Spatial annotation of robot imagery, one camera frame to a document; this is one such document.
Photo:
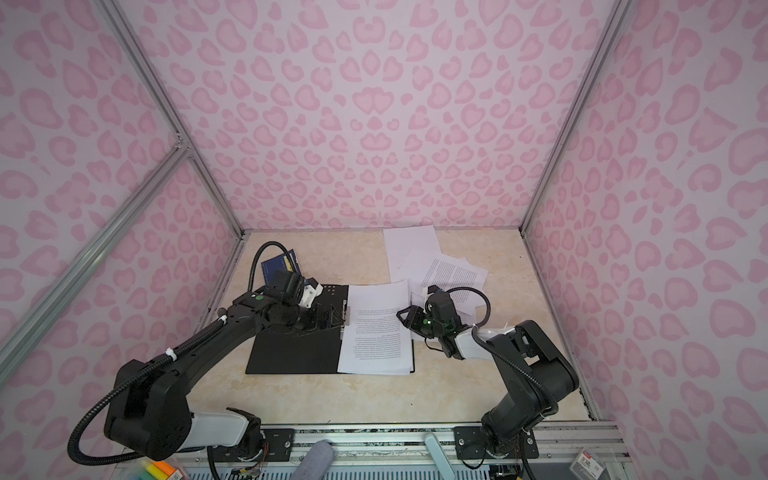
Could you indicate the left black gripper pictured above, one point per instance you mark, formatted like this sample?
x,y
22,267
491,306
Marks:
x,y
317,322

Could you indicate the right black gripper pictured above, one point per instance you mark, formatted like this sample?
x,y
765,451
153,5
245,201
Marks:
x,y
412,320

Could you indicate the text paper sheet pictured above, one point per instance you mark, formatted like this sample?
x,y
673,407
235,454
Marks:
x,y
423,270

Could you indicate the red folder black inside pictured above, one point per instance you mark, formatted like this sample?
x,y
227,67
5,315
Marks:
x,y
288,353

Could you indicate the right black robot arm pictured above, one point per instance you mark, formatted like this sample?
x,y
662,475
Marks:
x,y
536,375

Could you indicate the blue booklet yellow label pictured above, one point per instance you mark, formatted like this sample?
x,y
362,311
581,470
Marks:
x,y
278,263

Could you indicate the top blank paper sheet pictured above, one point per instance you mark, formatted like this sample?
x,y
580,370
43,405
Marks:
x,y
399,242

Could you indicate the red white label box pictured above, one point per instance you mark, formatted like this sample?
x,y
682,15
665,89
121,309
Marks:
x,y
587,466

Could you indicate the highlighter pens box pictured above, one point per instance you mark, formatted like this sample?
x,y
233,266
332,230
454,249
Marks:
x,y
154,470

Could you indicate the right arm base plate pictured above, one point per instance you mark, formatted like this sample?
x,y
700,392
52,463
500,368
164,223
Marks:
x,y
476,443

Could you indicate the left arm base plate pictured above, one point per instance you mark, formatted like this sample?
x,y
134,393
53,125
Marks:
x,y
271,445

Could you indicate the light blue tool handle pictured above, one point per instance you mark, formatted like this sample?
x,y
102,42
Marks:
x,y
439,457

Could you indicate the grey foam roller handle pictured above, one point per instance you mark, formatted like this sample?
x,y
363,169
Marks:
x,y
316,463

